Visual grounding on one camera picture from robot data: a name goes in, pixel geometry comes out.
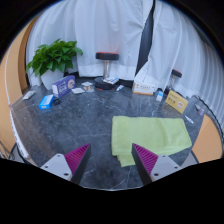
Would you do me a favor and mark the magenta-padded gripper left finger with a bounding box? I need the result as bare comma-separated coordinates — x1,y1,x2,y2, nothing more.
39,143,92,186

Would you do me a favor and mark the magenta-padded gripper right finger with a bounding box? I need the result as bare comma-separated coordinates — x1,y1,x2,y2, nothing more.
131,143,184,186

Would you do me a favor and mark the light green towel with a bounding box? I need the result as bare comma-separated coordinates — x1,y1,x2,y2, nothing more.
110,115,193,168

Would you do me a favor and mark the small blue white box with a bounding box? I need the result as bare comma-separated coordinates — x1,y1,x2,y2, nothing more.
155,89,165,103

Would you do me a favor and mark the yellow cardboard box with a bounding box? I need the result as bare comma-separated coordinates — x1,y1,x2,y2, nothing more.
164,89,189,115

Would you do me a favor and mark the white card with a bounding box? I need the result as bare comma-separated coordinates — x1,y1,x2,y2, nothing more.
71,87,86,95

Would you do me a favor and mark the white orange cardboard box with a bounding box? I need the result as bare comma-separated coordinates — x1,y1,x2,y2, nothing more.
131,80,158,97

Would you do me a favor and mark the small purple container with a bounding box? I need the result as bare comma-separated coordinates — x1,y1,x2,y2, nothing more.
194,103,206,117

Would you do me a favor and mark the small picture packet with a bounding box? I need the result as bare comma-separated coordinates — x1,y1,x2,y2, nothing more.
81,80,96,94

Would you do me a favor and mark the purple cardboard box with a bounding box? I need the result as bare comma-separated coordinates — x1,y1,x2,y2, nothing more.
51,74,77,99

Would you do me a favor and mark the white flat packet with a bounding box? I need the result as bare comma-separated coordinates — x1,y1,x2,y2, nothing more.
21,90,37,101

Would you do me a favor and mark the white booklet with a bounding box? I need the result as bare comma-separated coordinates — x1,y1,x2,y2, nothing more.
102,76,120,85

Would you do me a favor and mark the green potted plant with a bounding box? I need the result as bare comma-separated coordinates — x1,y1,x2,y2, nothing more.
25,38,84,91

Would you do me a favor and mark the white curtain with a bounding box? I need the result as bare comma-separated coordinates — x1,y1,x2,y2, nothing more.
134,0,224,131
25,0,154,88

